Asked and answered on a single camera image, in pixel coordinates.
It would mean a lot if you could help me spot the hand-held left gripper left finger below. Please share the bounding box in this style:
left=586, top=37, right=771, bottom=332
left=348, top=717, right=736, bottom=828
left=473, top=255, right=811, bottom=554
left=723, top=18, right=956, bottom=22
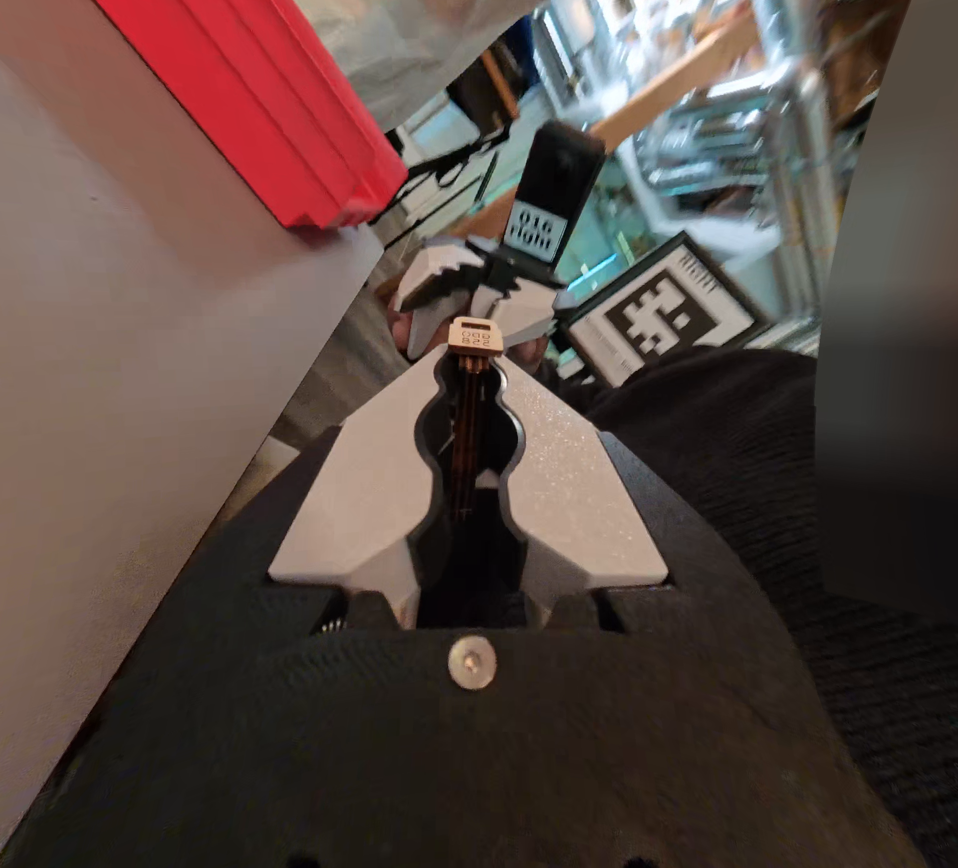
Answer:
left=268, top=344, right=452, bottom=631

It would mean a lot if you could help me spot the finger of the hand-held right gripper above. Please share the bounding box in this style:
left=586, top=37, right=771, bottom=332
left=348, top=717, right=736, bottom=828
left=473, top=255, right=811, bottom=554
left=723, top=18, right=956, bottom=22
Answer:
left=393, top=235, right=487, bottom=318
left=473, top=279, right=579, bottom=348

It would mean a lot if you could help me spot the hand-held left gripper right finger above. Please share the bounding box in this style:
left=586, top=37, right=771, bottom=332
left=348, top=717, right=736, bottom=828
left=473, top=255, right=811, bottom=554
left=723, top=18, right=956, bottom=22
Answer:
left=479, top=353, right=669, bottom=629

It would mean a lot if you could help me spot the laser-cut wooden puzzle piece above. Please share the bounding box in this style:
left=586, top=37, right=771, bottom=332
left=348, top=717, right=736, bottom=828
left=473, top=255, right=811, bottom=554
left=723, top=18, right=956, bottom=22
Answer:
left=448, top=317, right=502, bottom=513

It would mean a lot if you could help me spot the person's right hand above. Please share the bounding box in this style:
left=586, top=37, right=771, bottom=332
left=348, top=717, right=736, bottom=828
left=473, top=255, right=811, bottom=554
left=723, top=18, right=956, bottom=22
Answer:
left=388, top=305, right=546, bottom=373

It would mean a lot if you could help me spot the framed black white marker board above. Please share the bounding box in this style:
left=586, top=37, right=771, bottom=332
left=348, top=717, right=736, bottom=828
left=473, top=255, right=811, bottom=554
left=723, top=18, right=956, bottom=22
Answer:
left=560, top=232, right=773, bottom=390

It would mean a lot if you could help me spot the metal shelf rack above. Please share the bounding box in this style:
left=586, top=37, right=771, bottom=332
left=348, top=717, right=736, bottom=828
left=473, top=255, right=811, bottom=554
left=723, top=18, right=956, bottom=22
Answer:
left=539, top=0, right=937, bottom=360

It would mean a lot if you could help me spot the red plastic bin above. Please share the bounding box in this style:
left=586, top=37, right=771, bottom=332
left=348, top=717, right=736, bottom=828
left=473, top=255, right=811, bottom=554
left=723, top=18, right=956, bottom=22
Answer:
left=18, top=0, right=410, bottom=231

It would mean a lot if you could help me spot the wooden post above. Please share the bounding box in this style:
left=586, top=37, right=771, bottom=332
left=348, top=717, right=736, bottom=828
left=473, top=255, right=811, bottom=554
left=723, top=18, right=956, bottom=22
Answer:
left=587, top=0, right=952, bottom=154

